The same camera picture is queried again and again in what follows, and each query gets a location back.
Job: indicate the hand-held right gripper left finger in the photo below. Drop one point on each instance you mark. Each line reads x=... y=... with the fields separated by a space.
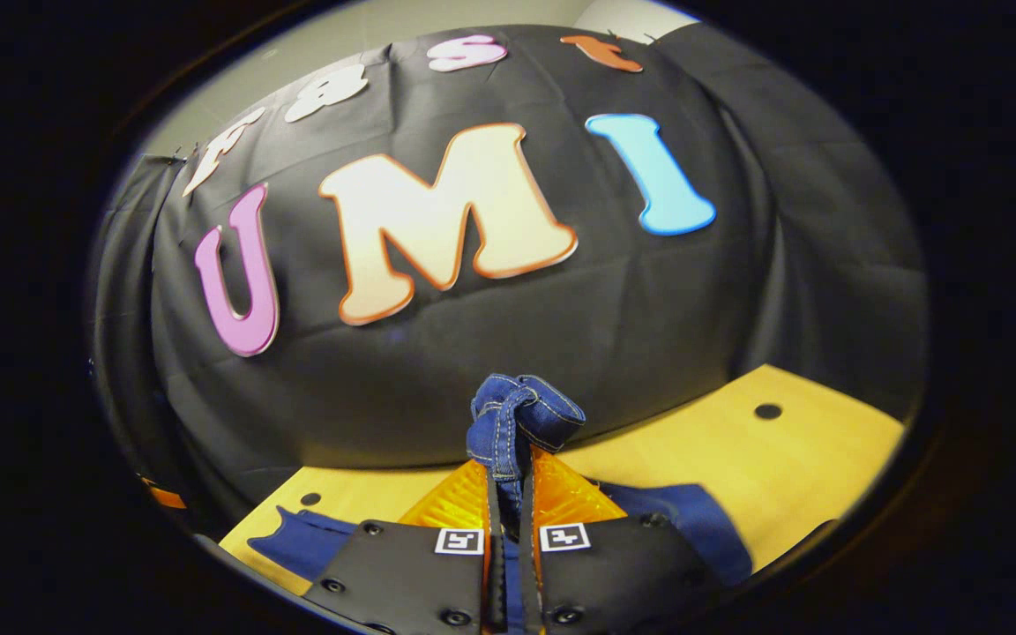
x=393 y=573

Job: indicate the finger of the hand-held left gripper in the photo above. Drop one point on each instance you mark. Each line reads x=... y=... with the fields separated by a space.
x=168 y=496

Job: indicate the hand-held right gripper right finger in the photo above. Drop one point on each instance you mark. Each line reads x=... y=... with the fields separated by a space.
x=623 y=573

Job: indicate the blue jeans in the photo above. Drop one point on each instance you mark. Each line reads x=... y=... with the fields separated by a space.
x=517 y=414

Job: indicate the black backdrop cloth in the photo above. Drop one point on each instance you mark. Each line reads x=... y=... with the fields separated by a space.
x=490 y=370

